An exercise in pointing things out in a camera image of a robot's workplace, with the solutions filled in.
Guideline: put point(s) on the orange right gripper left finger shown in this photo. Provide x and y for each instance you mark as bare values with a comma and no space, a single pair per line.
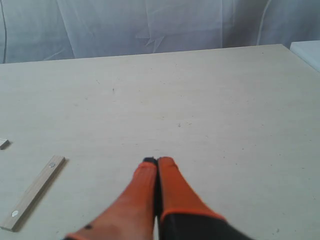
132,215

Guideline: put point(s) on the white board at table edge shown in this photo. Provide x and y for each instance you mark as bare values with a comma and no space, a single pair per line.
309,51

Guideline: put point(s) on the white backdrop cloth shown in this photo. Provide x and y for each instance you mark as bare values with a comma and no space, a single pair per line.
43,30

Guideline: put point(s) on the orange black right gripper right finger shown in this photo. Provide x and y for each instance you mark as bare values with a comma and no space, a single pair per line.
184,215

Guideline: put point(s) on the small wood strip end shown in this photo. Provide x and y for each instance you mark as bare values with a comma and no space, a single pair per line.
4,143

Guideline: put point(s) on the wood strip with two magnets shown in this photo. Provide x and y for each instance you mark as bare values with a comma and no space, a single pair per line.
14,219

